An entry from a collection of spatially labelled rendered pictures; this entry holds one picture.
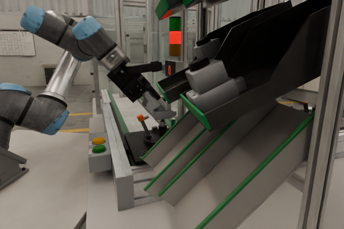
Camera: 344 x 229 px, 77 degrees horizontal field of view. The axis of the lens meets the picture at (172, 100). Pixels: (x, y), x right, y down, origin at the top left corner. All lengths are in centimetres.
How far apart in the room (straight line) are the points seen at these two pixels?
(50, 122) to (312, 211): 83
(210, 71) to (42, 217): 59
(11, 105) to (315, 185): 87
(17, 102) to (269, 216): 87
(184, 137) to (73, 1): 870
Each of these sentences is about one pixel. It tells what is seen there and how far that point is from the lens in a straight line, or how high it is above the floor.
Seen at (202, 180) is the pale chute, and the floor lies 104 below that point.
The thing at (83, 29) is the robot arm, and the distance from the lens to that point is 66.
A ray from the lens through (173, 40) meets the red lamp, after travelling 92.
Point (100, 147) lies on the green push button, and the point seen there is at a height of 97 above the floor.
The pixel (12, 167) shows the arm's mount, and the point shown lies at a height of 91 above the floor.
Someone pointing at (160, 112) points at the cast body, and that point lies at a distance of 73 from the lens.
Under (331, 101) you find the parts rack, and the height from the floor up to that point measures 123.
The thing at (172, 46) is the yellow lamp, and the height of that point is 130.
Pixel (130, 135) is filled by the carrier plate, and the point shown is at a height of 97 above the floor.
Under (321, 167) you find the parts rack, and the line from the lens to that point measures 32.
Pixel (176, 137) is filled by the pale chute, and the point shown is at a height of 107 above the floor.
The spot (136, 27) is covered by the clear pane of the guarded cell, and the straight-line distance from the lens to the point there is 207.
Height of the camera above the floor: 128
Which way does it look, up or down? 13 degrees down
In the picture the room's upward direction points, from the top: straight up
